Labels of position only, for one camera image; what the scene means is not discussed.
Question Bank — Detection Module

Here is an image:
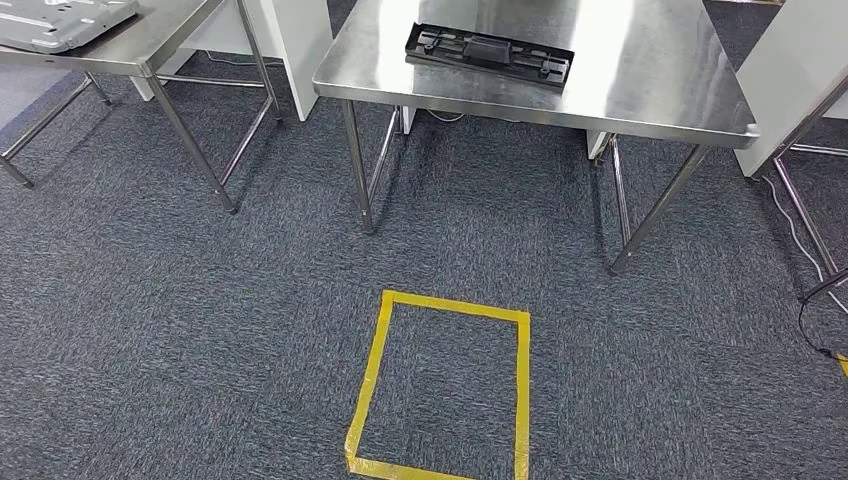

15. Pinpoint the black plastic plate part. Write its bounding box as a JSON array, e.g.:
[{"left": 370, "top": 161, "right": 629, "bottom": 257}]
[{"left": 405, "top": 23, "right": 576, "bottom": 91}]

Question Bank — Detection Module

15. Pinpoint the grey sheet metal part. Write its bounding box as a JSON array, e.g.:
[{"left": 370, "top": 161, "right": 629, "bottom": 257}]
[{"left": 0, "top": 0, "right": 140, "bottom": 56}]

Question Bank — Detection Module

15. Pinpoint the yellow floor tape square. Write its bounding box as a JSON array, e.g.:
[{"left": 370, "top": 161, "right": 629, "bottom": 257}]
[{"left": 344, "top": 289, "right": 533, "bottom": 480}]

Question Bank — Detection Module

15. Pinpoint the white cabinet panel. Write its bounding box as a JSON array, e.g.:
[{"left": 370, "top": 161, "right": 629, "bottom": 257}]
[{"left": 733, "top": 0, "right": 848, "bottom": 179}]

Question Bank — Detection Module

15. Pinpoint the white floor cable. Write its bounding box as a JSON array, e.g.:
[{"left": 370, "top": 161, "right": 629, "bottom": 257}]
[{"left": 761, "top": 175, "right": 848, "bottom": 316}]

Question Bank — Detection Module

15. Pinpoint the black floor cable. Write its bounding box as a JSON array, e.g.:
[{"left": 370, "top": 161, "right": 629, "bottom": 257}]
[{"left": 798, "top": 268, "right": 848, "bottom": 362}]

